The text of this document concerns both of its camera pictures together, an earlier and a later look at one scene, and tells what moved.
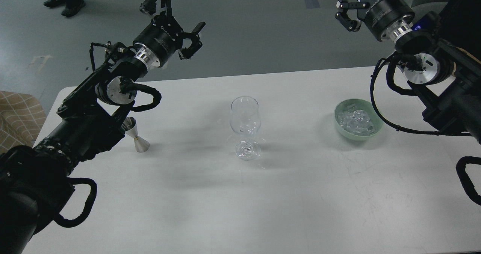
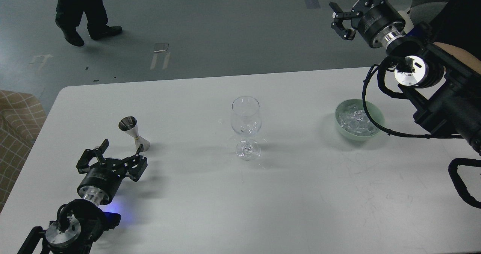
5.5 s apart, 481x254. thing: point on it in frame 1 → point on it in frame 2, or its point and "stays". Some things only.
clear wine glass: x=245 y=121 stays
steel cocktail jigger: x=130 y=126 stays
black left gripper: x=164 y=38 → x=100 y=182
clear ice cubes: x=357 y=121 stays
